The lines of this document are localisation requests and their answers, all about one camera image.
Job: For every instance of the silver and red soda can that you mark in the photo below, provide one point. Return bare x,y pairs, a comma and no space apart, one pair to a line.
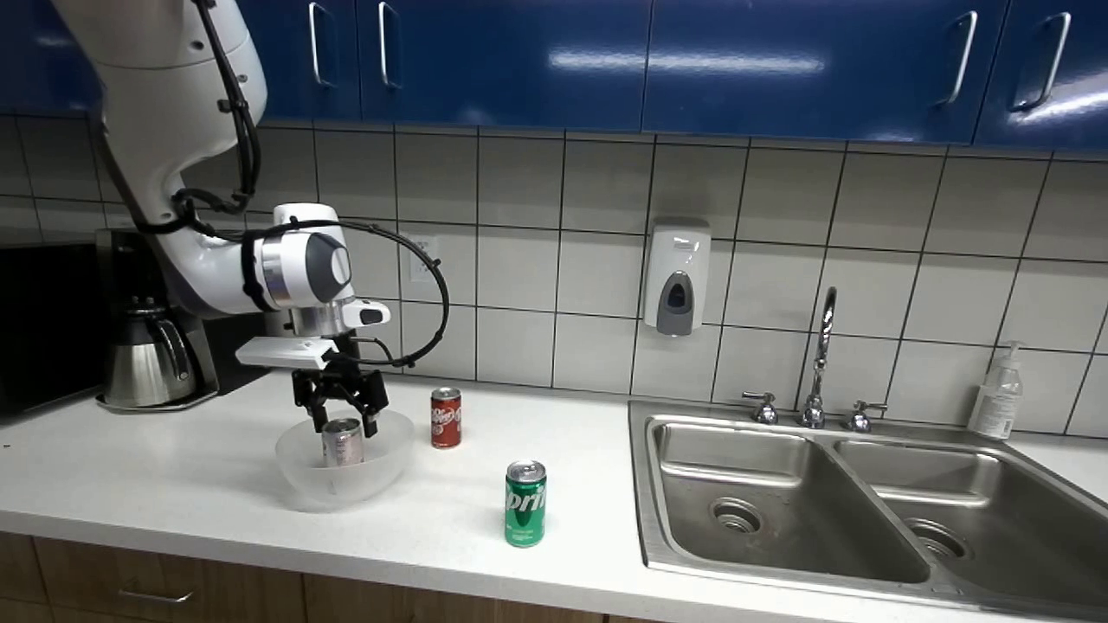
343,443

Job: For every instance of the chrome sink faucet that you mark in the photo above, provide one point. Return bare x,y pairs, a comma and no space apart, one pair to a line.
821,347

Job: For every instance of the steel coffee pot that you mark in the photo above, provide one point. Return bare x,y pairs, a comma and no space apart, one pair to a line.
219,347

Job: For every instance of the translucent white plastic bowl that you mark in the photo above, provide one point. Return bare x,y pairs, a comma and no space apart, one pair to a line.
347,486

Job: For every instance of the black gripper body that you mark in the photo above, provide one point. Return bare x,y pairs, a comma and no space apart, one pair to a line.
336,380

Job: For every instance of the green Sprite can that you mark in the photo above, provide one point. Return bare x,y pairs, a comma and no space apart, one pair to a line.
523,507

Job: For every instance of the wooden drawer front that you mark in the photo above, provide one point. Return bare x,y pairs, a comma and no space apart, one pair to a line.
230,590
439,602

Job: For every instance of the black and silver microwave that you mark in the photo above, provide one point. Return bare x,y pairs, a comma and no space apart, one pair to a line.
53,333

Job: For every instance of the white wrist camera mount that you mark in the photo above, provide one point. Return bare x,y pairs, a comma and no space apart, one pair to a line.
281,349

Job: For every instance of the stainless steel double sink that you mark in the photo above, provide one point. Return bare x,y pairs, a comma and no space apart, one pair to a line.
855,519

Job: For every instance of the blue upper cabinet door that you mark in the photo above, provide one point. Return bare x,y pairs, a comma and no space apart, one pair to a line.
1074,81
809,70
290,55
508,63

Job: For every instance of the white wall soap dispenser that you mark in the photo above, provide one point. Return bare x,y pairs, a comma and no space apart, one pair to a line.
676,281

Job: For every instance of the stainless steel coffee carafe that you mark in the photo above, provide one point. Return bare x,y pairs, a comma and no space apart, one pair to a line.
145,365

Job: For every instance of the clear soap bottle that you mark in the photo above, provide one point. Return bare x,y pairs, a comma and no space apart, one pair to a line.
999,398

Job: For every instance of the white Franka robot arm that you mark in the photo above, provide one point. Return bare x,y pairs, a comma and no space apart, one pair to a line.
175,103

